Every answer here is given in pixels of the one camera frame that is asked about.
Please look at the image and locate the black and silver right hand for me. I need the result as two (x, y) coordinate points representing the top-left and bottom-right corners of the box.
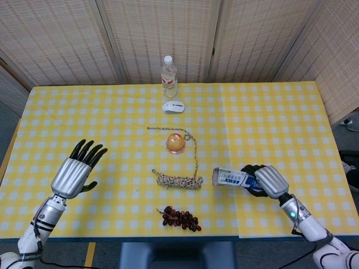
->
(240, 164), (290, 199)

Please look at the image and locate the black and silver left hand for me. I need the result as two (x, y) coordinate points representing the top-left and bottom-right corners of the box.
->
(50, 139), (108, 200)

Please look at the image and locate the blue and white toothpaste box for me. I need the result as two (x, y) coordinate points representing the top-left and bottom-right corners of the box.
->
(211, 166), (263, 189)

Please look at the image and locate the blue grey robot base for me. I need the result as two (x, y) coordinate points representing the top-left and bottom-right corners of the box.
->
(119, 241), (237, 269)

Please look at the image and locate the yellow checkered tablecloth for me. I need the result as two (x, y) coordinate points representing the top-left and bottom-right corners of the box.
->
(0, 81), (359, 239)

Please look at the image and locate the white sneaker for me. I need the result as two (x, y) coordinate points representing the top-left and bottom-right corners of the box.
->
(343, 164), (359, 179)

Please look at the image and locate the grey sneaker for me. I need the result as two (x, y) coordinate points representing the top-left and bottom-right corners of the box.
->
(340, 112), (359, 132)

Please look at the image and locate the dark red grape bunch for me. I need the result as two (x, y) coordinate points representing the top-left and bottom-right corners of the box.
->
(156, 206), (202, 233)

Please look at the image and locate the woven folding screen panel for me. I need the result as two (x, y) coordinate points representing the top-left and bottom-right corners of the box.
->
(274, 0), (359, 126)
(0, 0), (127, 87)
(209, 0), (326, 84)
(96, 0), (222, 84)
(0, 50), (32, 118)

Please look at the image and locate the orange round fruit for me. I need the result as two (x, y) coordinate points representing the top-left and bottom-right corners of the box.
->
(165, 132), (187, 155)

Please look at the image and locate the white computer mouse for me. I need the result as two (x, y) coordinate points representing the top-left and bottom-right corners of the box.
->
(162, 100), (186, 115)

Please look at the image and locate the clear plastic water bottle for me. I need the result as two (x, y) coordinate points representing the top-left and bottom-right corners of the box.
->
(160, 55), (179, 98)

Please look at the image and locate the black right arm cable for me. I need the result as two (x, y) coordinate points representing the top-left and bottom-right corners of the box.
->
(290, 194), (319, 269)

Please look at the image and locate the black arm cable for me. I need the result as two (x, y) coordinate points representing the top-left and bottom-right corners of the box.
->
(30, 217), (85, 266)
(290, 194), (319, 269)

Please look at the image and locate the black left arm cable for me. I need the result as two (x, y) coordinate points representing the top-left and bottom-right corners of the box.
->
(30, 217), (85, 266)

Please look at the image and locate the coiled speckled rope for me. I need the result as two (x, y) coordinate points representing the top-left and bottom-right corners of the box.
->
(146, 126), (204, 191)

